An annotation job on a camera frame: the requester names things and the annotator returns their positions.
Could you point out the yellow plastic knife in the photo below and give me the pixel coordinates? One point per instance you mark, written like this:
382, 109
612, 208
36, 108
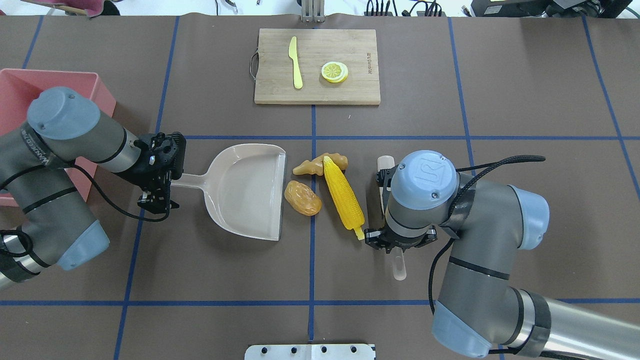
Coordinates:
296, 70

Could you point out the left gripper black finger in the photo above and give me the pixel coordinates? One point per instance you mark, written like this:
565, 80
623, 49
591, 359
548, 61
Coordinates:
157, 201

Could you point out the brown toy potato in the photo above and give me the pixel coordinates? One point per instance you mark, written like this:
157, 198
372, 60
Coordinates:
302, 198

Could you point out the yellow toy corn cob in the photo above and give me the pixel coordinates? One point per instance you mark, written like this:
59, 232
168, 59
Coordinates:
344, 199

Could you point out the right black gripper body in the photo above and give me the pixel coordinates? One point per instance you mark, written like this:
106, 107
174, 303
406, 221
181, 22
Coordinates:
374, 238

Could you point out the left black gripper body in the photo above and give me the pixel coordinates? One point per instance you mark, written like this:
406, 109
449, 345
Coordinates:
156, 175

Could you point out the yellow lemon slices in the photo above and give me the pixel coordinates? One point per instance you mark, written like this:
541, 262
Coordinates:
334, 72

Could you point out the bamboo cutting board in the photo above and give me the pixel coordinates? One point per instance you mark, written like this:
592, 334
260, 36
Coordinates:
356, 48

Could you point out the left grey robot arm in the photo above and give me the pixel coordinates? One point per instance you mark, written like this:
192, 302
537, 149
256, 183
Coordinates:
60, 229

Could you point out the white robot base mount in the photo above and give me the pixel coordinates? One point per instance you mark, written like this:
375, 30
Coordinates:
332, 351

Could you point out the beige plastic dustpan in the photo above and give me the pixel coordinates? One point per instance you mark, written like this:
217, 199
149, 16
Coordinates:
243, 189

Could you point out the pink plastic bin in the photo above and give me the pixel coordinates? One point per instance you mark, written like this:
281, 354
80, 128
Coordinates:
53, 123

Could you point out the tan toy ginger root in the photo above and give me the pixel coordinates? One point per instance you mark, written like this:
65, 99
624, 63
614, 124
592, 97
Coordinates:
315, 165

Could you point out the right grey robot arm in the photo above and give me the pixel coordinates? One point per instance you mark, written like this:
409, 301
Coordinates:
487, 223

